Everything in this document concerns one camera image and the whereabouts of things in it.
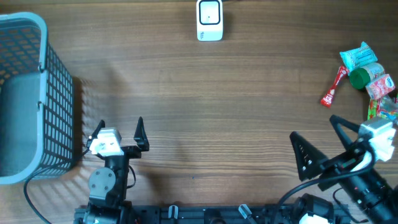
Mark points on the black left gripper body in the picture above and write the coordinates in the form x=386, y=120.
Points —
x=131, y=152

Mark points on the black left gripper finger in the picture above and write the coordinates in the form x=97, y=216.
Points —
x=95, y=133
x=140, y=136

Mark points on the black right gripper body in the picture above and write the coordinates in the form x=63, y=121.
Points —
x=341, y=163

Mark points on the red snack stick packet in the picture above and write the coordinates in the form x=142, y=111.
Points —
x=329, y=96

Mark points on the green Haribo candy bag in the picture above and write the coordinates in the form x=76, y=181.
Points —
x=385, y=107

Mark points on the small orange white box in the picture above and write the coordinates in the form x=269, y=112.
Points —
x=380, y=87

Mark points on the green lid small jar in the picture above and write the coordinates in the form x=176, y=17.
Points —
x=361, y=76

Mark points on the mint wet wipes packet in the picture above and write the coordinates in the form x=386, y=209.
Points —
x=359, y=57

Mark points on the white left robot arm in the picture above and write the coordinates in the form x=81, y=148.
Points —
x=108, y=185

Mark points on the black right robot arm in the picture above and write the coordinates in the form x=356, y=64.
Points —
x=372, y=194

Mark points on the white barcode scanner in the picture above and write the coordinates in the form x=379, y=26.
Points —
x=209, y=20

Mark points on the grey plastic mesh basket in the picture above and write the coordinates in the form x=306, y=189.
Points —
x=37, y=102

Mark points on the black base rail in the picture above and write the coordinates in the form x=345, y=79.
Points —
x=201, y=215

